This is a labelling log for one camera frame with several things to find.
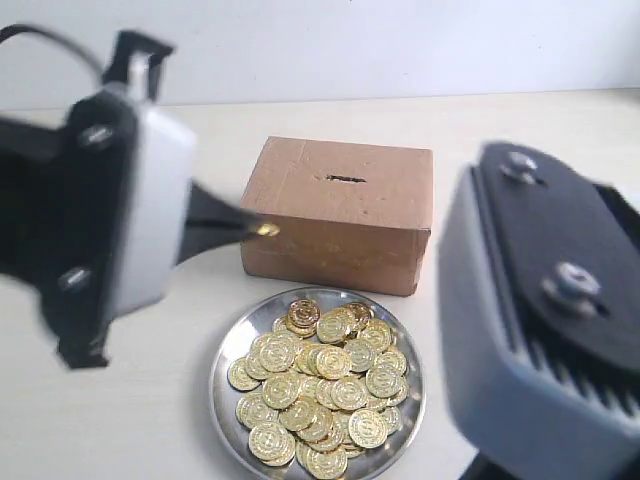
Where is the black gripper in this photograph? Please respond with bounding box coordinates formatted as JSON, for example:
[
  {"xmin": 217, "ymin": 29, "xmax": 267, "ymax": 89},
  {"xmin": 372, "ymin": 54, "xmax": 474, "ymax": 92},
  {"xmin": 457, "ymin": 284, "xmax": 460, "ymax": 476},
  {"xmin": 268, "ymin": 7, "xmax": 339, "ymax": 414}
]
[{"xmin": 0, "ymin": 114, "xmax": 91, "ymax": 301}]

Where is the brown cardboard slotted box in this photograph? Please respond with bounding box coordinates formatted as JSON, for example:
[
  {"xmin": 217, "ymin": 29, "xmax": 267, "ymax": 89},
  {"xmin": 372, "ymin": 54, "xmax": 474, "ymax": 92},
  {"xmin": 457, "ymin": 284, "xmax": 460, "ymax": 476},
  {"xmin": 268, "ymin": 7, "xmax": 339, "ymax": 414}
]
[{"xmin": 241, "ymin": 136, "xmax": 434, "ymax": 297}]

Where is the round steel plate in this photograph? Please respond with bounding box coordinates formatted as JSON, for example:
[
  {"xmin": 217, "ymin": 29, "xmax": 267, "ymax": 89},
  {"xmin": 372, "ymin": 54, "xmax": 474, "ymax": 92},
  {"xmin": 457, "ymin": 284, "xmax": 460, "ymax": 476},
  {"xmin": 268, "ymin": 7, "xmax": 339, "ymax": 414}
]
[{"xmin": 208, "ymin": 287, "xmax": 426, "ymax": 479}]

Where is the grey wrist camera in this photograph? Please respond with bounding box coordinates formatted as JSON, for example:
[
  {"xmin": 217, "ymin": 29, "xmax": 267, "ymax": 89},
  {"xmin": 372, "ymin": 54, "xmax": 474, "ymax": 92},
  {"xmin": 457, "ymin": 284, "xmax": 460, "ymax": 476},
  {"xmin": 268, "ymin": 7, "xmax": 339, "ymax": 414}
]
[
  {"xmin": 41, "ymin": 30, "xmax": 196, "ymax": 369},
  {"xmin": 437, "ymin": 142, "xmax": 639, "ymax": 479}
]

